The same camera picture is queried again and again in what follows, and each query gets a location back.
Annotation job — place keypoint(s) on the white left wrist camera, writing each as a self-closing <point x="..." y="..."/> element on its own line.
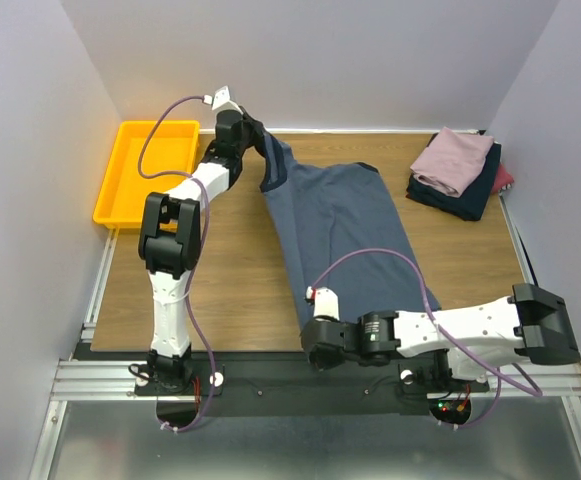
<point x="221" y="100"/>

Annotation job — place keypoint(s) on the maroon folded tank top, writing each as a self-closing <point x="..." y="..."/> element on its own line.
<point x="503" y="180"/>

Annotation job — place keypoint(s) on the yellow plastic tray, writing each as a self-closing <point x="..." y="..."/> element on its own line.
<point x="123" y="192"/>

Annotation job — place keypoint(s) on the aluminium frame rail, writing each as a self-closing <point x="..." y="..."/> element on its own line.
<point x="77" y="380"/>

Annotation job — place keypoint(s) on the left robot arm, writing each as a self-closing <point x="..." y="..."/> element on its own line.
<point x="170" y="244"/>

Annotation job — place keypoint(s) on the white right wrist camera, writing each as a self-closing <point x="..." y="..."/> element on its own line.
<point x="324" y="303"/>

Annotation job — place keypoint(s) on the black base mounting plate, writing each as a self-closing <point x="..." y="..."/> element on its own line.
<point x="275" y="384"/>

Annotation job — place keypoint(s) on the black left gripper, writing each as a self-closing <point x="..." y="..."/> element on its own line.
<point x="242" y="117"/>

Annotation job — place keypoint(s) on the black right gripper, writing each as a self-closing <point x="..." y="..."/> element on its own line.
<point x="315" y="348"/>

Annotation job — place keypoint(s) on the blue-grey tank top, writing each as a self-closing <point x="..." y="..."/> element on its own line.
<point x="338" y="227"/>

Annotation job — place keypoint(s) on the pink folded tank top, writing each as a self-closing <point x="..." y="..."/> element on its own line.
<point x="452" y="161"/>

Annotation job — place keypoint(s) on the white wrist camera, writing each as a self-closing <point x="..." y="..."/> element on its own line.
<point x="324" y="303"/>
<point x="221" y="100"/>

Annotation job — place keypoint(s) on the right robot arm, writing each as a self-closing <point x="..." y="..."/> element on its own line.
<point x="530" y="325"/>

